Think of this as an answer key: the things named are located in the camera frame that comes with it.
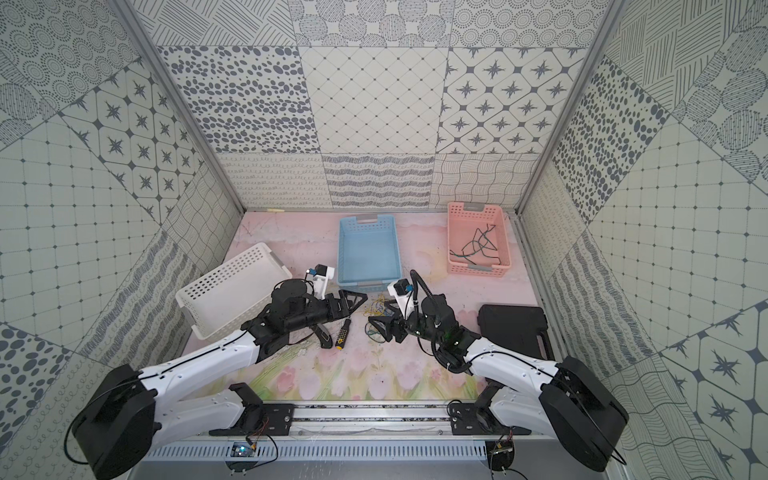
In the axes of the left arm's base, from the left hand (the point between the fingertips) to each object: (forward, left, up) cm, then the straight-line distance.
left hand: (366, 306), depth 74 cm
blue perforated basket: (+28, +3, -16) cm, 32 cm away
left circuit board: (-29, +30, -20) cm, 46 cm away
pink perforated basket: (+49, -33, -18) cm, 62 cm away
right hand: (+1, -3, -5) cm, 6 cm away
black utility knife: (-2, +14, -16) cm, 21 cm away
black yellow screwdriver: (0, +9, -18) cm, 20 cm away
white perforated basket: (+10, +47, -16) cm, 51 cm away
